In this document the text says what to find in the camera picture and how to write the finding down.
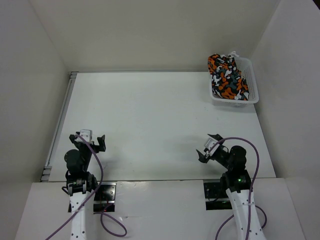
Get white plastic basket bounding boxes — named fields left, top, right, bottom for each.
left=208, top=56, right=259, bottom=107

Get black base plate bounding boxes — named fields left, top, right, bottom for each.
left=93, top=182, right=117, bottom=213
left=203, top=181, right=232, bottom=211

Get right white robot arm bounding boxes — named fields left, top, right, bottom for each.
left=197, top=134, right=268, bottom=240

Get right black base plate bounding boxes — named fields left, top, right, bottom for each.
left=203, top=181, right=232, bottom=211

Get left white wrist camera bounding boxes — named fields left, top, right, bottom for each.
left=75, top=129, right=93, bottom=144

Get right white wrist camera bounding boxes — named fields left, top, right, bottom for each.
left=204, top=138, right=220, bottom=156

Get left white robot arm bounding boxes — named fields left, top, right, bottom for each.
left=64, top=129, right=106, bottom=240

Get aluminium table edge rail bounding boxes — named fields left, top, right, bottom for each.
left=40, top=71, right=78, bottom=182

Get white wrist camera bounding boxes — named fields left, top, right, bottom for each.
left=204, top=138, right=220, bottom=156
left=75, top=129, right=93, bottom=144

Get orange camouflage shorts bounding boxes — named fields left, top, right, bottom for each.
left=207, top=51, right=250, bottom=101

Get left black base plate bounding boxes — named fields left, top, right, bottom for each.
left=93, top=182, right=117, bottom=213

